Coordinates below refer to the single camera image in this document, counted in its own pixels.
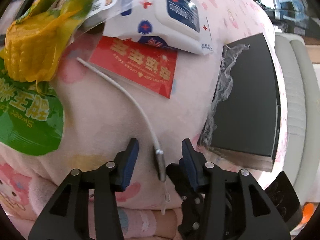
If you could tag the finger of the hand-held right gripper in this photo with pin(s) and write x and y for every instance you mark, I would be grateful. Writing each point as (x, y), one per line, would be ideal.
(190, 212)

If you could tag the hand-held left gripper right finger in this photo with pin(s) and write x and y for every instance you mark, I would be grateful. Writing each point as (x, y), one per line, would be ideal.
(187, 155)

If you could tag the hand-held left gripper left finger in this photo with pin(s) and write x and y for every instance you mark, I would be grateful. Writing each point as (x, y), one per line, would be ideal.
(130, 160)

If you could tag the black cardboard box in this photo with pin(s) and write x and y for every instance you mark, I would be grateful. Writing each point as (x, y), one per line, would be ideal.
(250, 92)

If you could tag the pink printed blanket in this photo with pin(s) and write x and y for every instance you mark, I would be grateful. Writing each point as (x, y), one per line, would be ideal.
(100, 120)

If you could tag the red card packet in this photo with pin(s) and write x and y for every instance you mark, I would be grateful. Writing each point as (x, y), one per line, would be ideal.
(140, 65)

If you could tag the grey-green padded headboard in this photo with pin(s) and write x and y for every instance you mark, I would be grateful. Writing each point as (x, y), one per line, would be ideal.
(297, 105)

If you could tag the white wet wipes pack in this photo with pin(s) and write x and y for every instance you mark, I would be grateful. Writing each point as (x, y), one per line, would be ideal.
(180, 10)

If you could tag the green yellow corn packet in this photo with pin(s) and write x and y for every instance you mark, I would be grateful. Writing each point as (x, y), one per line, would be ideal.
(30, 42)

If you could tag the dark glass cabinet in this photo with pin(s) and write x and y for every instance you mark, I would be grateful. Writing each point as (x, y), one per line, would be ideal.
(287, 5)

